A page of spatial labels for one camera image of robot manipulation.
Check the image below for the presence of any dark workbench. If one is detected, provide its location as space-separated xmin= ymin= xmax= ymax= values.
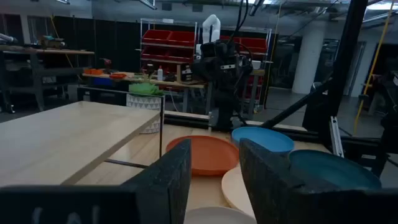
xmin=0 ymin=45 xmax=95 ymax=113

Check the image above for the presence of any dark green bowl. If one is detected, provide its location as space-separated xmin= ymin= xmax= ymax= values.
xmin=289 ymin=149 xmax=382 ymax=190

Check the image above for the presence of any black frame post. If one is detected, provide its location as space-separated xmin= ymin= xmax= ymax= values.
xmin=302 ymin=0 xmax=369 ymax=147

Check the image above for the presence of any white triangle-patterned planter pot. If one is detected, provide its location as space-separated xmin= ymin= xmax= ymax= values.
xmin=126 ymin=92 xmax=162 ymax=134

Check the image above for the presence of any red storage bin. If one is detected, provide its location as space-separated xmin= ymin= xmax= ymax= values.
xmin=142 ymin=29 xmax=172 ymax=44
xmin=167 ymin=30 xmax=196 ymax=47
xmin=141 ymin=45 xmax=170 ymax=61
xmin=239 ymin=37 xmax=268 ymax=54
xmin=167 ymin=47 xmax=195 ymax=63

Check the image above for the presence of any orange-red plate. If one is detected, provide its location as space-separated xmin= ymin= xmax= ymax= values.
xmin=165 ymin=135 xmax=240 ymax=177

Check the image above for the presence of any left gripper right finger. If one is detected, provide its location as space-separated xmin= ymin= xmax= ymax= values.
xmin=239 ymin=138 xmax=398 ymax=224

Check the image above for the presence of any black table edge rail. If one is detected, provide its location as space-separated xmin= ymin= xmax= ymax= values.
xmin=164 ymin=110 xmax=398 ymax=149

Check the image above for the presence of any wooden workbench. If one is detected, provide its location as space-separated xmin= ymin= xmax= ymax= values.
xmin=82 ymin=71 xmax=206 ymax=113

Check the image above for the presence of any black labelled box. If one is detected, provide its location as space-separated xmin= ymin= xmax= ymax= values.
xmin=180 ymin=63 xmax=193 ymax=83

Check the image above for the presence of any wooden shelf with black frame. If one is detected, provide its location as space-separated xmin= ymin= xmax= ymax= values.
xmin=0 ymin=100 xmax=166 ymax=187

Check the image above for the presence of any blue box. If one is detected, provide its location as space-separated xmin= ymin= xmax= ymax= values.
xmin=92 ymin=77 xmax=114 ymax=88

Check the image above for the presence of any light blue plate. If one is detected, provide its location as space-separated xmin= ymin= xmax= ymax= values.
xmin=231 ymin=126 xmax=295 ymax=155

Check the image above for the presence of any pale peach plate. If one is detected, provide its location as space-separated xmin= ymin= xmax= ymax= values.
xmin=221 ymin=166 xmax=256 ymax=219

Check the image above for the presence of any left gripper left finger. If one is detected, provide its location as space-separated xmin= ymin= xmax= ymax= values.
xmin=0 ymin=139 xmax=192 ymax=224

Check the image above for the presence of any metal shelving rack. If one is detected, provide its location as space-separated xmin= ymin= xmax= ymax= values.
xmin=139 ymin=17 xmax=199 ymax=75

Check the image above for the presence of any white round column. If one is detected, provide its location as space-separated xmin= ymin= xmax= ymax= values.
xmin=291 ymin=27 xmax=328 ymax=95

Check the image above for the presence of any off-white plate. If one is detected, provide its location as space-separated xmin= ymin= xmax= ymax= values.
xmin=183 ymin=206 xmax=257 ymax=224

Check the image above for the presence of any aluminium frame bracket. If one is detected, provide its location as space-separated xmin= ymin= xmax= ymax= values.
xmin=329 ymin=116 xmax=345 ymax=158

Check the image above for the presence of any yellow cord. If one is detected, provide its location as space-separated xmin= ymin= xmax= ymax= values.
xmin=353 ymin=0 xmax=395 ymax=135

